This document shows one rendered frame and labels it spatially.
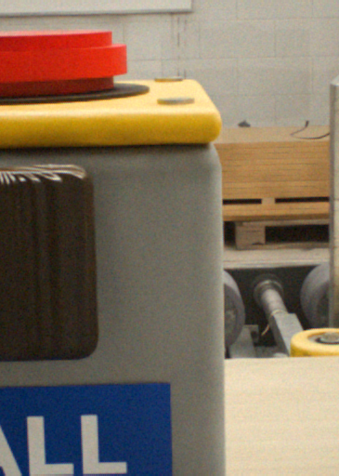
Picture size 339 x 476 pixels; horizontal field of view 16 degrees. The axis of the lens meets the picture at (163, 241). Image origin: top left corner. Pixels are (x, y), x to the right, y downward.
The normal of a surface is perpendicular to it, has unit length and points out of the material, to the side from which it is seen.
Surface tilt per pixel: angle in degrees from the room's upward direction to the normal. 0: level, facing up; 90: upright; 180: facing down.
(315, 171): 90
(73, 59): 90
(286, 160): 90
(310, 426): 0
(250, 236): 90
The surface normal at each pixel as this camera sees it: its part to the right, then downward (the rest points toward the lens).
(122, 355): 0.02, 0.19
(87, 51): 0.72, 0.11
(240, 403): -0.02, -0.98
